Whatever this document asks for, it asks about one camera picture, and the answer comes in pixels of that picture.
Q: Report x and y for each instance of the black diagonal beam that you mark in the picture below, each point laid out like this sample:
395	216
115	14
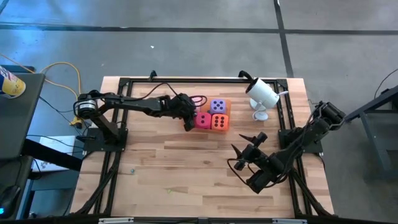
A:
53	154

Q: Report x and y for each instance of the silver mounting bracket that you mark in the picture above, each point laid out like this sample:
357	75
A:
115	220
289	221

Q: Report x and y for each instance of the black metal side table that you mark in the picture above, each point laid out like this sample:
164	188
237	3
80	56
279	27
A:
374	143

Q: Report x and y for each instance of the orange translucent plastic bin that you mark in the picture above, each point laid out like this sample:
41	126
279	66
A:
205	108

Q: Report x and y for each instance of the large purple foam die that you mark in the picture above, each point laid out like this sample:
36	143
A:
217	106

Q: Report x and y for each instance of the large orange foam die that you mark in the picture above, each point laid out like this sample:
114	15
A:
220	122

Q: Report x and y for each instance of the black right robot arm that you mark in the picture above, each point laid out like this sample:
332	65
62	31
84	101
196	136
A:
311	130

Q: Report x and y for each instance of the dark grey desk top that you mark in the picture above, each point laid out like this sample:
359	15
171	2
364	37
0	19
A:
18	118

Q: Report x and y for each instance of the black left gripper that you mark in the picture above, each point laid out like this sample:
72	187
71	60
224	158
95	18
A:
182	107

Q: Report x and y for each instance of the white cylindrical camera on stand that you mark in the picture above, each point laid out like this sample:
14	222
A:
262	90

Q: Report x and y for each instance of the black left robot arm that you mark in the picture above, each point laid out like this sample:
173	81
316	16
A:
133	104

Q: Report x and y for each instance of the yellow plug connector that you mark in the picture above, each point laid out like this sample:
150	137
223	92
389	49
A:
76	121

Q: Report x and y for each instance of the large red foam die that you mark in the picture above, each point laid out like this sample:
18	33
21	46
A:
203	120

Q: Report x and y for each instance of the yellow and blue can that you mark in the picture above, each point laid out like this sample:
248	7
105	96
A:
11	85

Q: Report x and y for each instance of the white cardboard box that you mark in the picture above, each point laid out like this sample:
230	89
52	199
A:
56	144

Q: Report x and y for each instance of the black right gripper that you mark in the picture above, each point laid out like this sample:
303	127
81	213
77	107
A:
261	174

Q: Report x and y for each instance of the black device with light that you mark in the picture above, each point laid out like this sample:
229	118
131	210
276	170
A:
9	199

